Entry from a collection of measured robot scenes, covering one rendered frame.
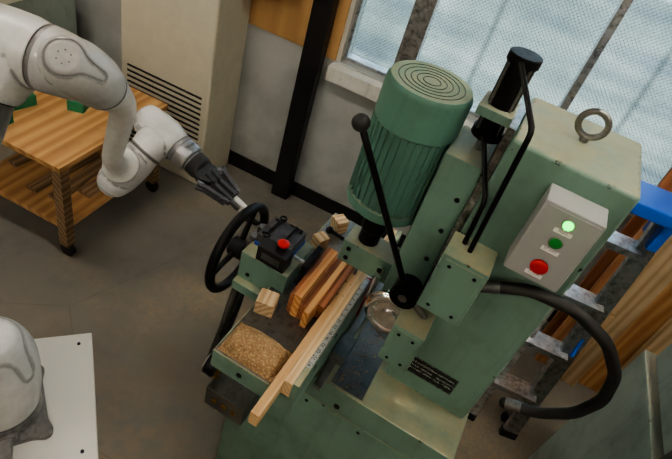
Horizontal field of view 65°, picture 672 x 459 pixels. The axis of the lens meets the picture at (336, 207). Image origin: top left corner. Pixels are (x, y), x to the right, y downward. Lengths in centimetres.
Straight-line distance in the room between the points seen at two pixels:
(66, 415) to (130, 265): 126
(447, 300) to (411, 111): 36
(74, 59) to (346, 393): 92
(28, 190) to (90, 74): 164
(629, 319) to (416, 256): 154
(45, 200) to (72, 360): 127
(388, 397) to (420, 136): 66
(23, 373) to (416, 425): 84
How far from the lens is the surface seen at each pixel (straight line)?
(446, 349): 126
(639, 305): 253
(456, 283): 101
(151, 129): 163
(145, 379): 223
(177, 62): 270
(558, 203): 91
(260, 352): 119
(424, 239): 113
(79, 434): 138
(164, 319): 238
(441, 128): 101
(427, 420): 138
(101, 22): 339
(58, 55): 109
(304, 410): 148
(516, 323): 115
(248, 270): 136
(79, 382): 144
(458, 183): 104
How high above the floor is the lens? 192
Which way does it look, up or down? 39 degrees down
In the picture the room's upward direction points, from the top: 18 degrees clockwise
